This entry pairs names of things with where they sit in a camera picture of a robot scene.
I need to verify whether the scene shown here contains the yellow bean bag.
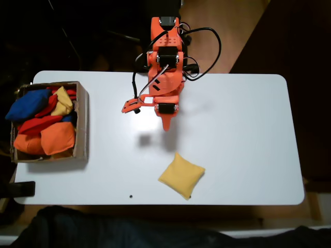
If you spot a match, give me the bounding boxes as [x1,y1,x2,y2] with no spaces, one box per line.
[50,86,74,116]
[157,151,206,201]

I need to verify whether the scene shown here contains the cardboard box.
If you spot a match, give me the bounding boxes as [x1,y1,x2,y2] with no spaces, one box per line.
[9,81,90,163]

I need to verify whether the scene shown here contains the red bean bag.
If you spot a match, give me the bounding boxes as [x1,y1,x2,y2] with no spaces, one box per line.
[17,115,64,135]
[34,94,59,118]
[46,86,78,101]

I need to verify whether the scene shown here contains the orange bean bag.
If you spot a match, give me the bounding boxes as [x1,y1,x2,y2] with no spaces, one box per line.
[13,133,46,155]
[40,121,76,156]

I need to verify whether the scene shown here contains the black table clamp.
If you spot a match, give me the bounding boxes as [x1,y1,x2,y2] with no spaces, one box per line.
[185,63,201,78]

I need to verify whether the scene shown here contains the person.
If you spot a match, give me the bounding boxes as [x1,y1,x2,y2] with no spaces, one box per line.
[10,205,331,248]

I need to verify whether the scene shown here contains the black camera cable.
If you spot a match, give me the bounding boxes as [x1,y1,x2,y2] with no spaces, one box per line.
[131,51,151,100]

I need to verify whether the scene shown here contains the orange camera mount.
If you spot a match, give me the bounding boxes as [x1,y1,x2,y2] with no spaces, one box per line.
[121,93,156,115]

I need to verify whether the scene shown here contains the black power cable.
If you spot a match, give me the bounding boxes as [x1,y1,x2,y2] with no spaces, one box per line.
[180,27,222,81]

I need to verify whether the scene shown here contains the black bracket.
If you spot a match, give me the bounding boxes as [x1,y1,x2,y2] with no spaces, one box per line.
[0,181,36,198]

